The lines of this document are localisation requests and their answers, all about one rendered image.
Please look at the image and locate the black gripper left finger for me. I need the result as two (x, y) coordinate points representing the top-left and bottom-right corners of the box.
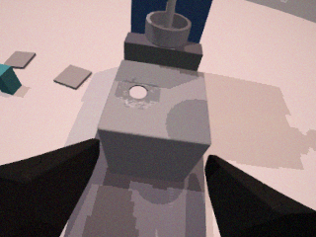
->
(0, 138), (100, 237)

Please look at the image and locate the teal block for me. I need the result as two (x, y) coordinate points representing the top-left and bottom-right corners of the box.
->
(0, 63), (23, 96)

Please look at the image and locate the grey flat square tile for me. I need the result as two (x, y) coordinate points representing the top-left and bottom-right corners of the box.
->
(54, 64), (92, 90)
(4, 51), (36, 70)

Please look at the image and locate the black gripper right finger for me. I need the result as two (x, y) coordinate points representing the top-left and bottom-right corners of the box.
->
(204, 154), (316, 237)

